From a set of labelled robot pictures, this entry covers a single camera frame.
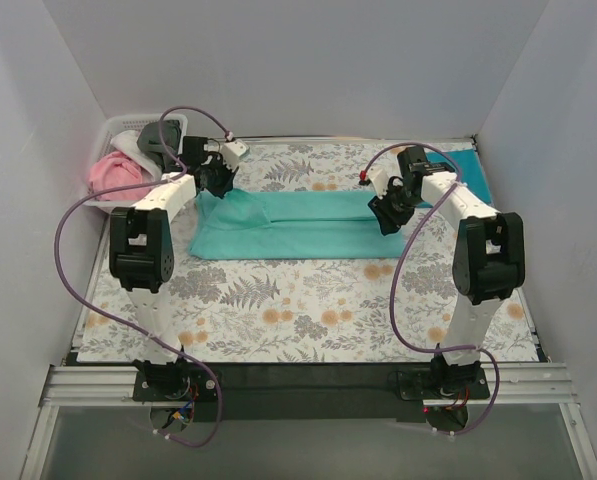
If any aluminium frame rail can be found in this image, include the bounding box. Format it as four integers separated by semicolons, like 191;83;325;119
39;365;145;407

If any white t shirt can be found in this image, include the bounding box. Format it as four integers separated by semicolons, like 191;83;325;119
110;130;162;181

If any white plastic laundry basket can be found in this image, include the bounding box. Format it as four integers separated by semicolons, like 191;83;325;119
85;113;160;213

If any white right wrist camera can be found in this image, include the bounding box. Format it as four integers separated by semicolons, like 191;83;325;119
359;166;390;199

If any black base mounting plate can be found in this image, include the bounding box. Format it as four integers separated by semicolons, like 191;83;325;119
132;361;494;423

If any floral patterned table mat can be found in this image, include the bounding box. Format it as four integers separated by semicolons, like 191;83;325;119
77;140;537;364

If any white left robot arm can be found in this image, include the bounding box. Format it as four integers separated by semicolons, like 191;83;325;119
109;136;249;400

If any dark grey t shirt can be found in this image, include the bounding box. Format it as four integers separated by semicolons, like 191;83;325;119
137;120;182;173

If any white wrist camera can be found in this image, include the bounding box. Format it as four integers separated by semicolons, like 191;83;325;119
220;139;249;170
359;166;390;199

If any pink t shirt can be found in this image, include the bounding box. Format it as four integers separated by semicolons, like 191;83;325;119
87;151;153;203

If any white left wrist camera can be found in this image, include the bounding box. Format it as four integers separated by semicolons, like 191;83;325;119
220;139;249;170

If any mint green t shirt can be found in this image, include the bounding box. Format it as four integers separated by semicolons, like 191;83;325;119
188;189;406;260

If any folded teal t shirt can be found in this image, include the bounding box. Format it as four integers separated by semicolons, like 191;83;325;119
427;150;492;206

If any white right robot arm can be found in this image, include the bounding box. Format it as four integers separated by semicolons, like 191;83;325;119
359;142;525;392

